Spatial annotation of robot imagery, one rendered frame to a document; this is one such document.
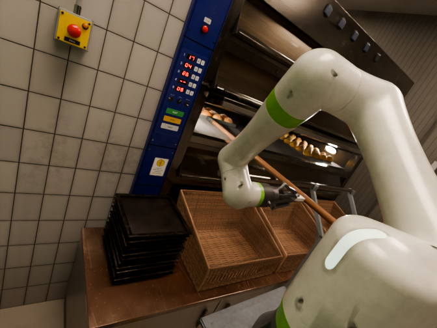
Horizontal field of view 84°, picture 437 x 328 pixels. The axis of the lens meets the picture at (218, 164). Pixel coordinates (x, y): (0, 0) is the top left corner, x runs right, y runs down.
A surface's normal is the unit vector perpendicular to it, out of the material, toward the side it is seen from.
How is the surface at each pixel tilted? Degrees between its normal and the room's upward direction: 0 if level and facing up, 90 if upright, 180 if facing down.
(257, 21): 70
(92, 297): 0
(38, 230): 90
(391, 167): 75
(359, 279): 89
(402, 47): 90
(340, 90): 95
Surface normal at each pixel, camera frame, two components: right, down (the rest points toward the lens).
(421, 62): -0.76, -0.10
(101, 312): 0.39, -0.86
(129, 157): 0.47, 0.50
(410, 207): -0.70, -0.52
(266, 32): 0.57, 0.17
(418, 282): 0.11, -0.43
